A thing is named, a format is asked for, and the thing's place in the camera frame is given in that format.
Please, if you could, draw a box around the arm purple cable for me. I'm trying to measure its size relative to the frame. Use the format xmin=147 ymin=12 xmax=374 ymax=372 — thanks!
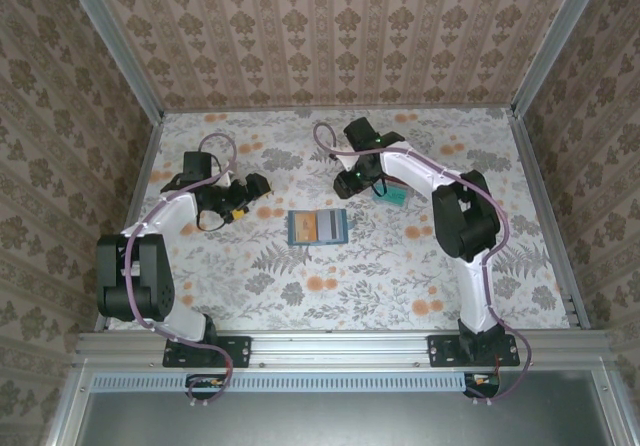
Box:
xmin=312 ymin=123 xmax=539 ymax=407
xmin=119 ymin=133 xmax=239 ymax=410

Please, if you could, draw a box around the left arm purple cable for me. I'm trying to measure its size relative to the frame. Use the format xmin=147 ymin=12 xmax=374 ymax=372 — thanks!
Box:
xmin=119 ymin=133 xmax=239 ymax=410

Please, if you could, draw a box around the aluminium mounting rail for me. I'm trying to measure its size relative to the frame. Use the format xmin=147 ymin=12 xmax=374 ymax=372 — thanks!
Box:
xmin=73 ymin=329 xmax=610 ymax=367

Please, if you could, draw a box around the gold VIP card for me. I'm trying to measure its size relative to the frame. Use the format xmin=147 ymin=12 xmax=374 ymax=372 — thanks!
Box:
xmin=293 ymin=212 xmax=318 ymax=243

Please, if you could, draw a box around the aluminium frame post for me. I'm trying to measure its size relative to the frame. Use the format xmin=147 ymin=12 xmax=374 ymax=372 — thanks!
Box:
xmin=510 ymin=0 xmax=612 ymax=120
xmin=58 ymin=0 xmax=167 ymax=120

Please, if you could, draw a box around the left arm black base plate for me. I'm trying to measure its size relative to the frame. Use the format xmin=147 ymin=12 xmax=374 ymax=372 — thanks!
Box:
xmin=162 ymin=334 xmax=252 ymax=369

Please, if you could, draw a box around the grey slotted cable duct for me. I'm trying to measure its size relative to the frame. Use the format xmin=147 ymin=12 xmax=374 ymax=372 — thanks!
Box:
xmin=92 ymin=371 xmax=469 ymax=394

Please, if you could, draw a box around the black electronics board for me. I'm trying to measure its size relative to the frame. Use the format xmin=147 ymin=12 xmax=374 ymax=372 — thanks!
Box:
xmin=185 ymin=373 xmax=227 ymax=403
xmin=463 ymin=371 xmax=502 ymax=400

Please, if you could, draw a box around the aluminium table side rail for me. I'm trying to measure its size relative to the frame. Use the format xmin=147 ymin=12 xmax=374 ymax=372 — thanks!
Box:
xmin=93 ymin=113 xmax=166 ymax=332
xmin=504 ymin=108 xmax=592 ymax=331

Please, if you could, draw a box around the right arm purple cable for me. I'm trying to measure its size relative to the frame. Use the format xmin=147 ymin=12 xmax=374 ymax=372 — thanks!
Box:
xmin=312 ymin=123 xmax=539 ymax=407

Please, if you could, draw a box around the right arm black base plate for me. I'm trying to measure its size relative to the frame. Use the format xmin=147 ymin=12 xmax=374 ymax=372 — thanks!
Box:
xmin=427 ymin=334 xmax=521 ymax=369

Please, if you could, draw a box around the teal card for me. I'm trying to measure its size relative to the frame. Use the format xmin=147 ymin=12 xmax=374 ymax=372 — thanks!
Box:
xmin=372 ymin=184 xmax=410 ymax=208

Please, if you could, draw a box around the grey translucent card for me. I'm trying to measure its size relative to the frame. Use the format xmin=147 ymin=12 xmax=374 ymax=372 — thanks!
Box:
xmin=317 ymin=210 xmax=344 ymax=242

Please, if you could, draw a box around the blue leather card holder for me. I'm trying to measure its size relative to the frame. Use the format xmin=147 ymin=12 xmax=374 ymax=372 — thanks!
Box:
xmin=287 ymin=209 xmax=350 ymax=246

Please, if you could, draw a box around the grey metal sheet panel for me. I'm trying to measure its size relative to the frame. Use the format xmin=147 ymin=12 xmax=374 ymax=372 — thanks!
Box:
xmin=74 ymin=390 xmax=619 ymax=446

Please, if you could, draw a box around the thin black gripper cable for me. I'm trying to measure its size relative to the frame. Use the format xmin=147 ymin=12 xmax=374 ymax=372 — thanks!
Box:
xmin=194 ymin=208 xmax=236 ymax=232
xmin=369 ymin=175 xmax=396 ymax=198

